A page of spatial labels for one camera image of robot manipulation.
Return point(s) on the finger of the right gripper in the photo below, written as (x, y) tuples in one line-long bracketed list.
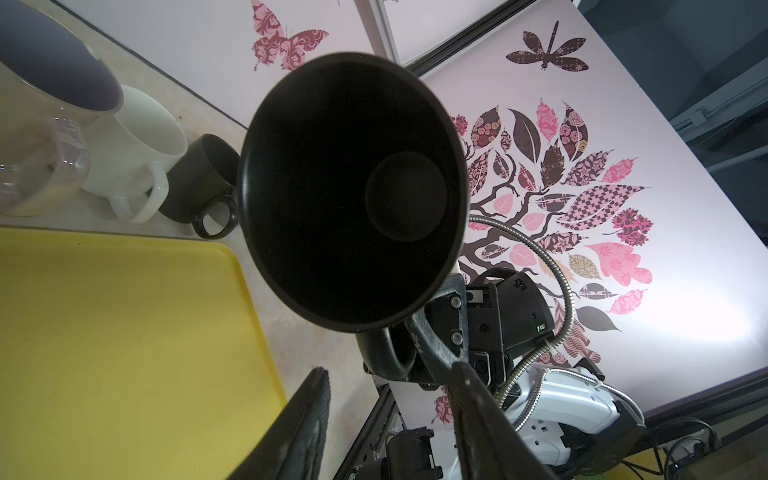
[(440, 334)]

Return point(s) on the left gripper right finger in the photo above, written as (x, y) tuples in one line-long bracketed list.
[(487, 445)]

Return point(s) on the black white mug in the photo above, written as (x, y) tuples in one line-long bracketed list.
[(353, 192)]

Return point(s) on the pink beige mug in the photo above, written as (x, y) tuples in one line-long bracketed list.
[(53, 85)]

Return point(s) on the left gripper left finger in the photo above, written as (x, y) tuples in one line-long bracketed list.
[(293, 447)]

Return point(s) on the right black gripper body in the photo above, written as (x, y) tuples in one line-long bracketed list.
[(507, 318)]

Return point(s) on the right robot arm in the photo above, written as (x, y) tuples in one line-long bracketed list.
[(568, 417)]

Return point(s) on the yellow plastic tray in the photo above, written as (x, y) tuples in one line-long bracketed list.
[(127, 357)]

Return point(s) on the white ribbed mug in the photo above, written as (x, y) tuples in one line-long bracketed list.
[(131, 153)]

